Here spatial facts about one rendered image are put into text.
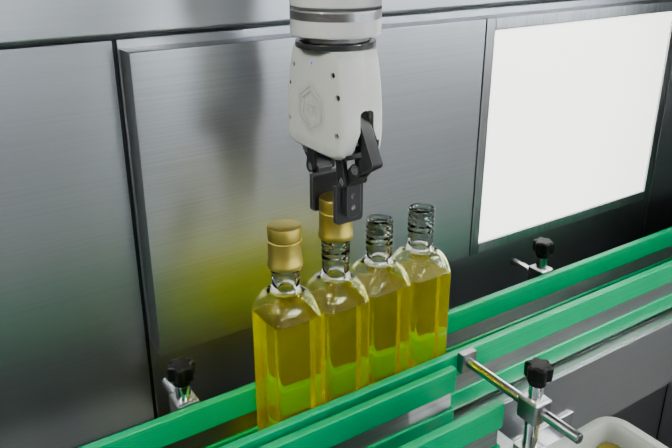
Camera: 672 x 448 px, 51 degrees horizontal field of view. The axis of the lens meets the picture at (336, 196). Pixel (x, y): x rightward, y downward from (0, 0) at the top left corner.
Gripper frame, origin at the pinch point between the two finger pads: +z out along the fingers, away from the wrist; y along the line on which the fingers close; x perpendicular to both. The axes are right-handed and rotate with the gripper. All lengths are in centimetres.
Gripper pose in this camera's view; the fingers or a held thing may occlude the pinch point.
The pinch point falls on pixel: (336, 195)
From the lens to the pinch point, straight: 70.6
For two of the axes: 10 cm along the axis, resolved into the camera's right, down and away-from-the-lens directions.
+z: 0.0, 9.3, 3.6
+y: 5.6, 3.0, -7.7
